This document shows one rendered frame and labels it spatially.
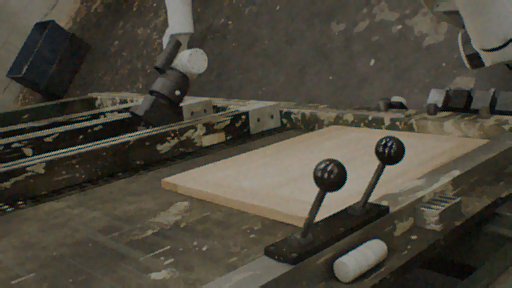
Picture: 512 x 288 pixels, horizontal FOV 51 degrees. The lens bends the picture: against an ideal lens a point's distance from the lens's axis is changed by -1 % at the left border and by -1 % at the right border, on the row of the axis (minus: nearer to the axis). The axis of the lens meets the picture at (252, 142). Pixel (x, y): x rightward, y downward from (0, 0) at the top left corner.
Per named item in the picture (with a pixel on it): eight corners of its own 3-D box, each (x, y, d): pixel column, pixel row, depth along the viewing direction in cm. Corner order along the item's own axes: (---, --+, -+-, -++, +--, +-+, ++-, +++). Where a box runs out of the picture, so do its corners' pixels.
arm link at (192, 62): (174, 97, 147) (193, 64, 150) (195, 96, 139) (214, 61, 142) (142, 73, 141) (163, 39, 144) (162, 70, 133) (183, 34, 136)
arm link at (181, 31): (185, 75, 150) (180, 27, 149) (203, 73, 143) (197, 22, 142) (165, 77, 146) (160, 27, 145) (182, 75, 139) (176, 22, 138)
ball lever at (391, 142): (374, 221, 73) (416, 143, 66) (357, 230, 70) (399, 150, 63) (353, 204, 75) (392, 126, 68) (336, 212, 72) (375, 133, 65)
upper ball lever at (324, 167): (318, 252, 65) (359, 168, 58) (297, 263, 63) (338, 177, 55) (297, 232, 67) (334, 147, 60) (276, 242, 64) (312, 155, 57)
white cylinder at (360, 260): (353, 286, 62) (390, 261, 68) (351, 263, 62) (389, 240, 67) (332, 279, 64) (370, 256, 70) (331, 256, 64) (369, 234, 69)
